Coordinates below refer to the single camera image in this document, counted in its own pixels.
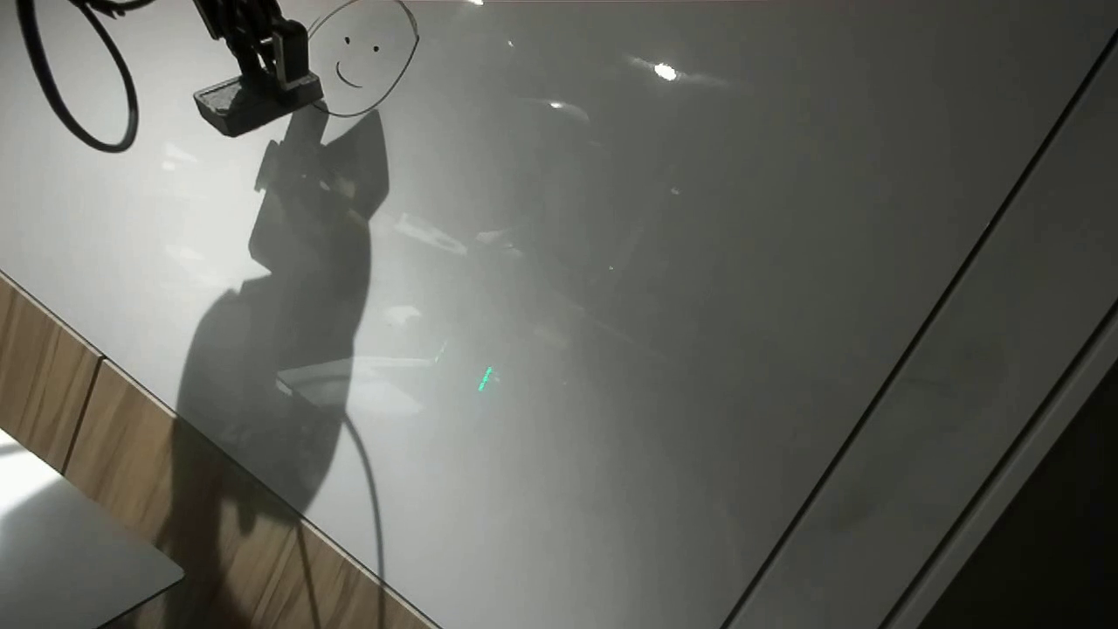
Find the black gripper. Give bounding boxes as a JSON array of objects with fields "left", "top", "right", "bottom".
[{"left": 192, "top": 0, "right": 313, "bottom": 86}]

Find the black foam whiteboard eraser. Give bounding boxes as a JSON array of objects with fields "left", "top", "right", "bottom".
[{"left": 192, "top": 65, "right": 327, "bottom": 138}]

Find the large glass whiteboard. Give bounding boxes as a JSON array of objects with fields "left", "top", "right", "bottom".
[{"left": 0, "top": 0, "right": 1118, "bottom": 629}]

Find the narrow glass whiteboard panel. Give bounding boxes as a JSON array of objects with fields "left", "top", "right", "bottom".
[{"left": 726, "top": 49, "right": 1118, "bottom": 629}]

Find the white platform board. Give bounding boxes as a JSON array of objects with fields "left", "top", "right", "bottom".
[{"left": 0, "top": 428, "right": 189, "bottom": 629}]

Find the wooden wall panel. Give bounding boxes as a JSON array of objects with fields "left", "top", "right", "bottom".
[{"left": 0, "top": 272, "right": 439, "bottom": 629}]

